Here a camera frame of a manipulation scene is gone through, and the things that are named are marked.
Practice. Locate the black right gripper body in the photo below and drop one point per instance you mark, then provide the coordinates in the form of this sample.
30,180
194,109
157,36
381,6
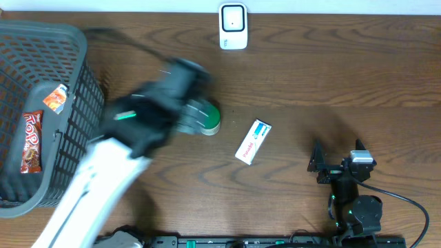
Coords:
331,173

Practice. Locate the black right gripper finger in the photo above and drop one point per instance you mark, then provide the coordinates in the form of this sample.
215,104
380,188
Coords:
317,160
359,145

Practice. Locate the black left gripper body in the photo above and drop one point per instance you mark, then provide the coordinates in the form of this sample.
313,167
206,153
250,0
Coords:
173,117

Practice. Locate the green lid jar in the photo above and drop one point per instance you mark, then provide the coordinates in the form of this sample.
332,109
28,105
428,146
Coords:
213,120

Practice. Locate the white Panadol box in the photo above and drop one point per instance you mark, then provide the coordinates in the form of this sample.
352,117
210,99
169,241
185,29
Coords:
252,141

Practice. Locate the orange small snack box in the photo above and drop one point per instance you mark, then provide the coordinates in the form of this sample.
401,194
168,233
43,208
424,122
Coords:
57,98

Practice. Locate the red Top chocolate bar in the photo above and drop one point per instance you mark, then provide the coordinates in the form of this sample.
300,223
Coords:
31,156

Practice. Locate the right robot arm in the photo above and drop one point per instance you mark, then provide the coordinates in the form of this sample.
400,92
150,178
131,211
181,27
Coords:
355,214

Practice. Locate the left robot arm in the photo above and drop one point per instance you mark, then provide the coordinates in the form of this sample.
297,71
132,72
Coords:
133,128

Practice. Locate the white barcode scanner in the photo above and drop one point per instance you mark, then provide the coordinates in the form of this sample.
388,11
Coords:
233,26

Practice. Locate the grey plastic basket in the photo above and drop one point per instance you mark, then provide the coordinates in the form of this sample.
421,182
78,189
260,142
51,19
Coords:
35,59

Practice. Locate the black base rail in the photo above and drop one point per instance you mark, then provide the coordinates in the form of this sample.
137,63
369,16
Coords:
127,236

